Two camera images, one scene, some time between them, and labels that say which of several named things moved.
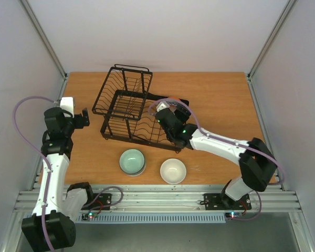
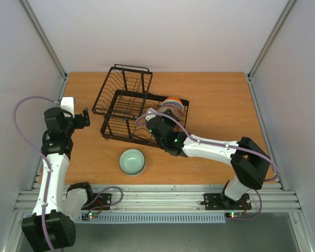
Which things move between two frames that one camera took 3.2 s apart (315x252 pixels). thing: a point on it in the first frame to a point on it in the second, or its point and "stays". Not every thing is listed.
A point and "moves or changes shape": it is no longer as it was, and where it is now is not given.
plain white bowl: [172, 171] moves or changes shape
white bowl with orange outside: [174, 98] stays
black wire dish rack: [124, 103] stays
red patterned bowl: [172, 104] stays
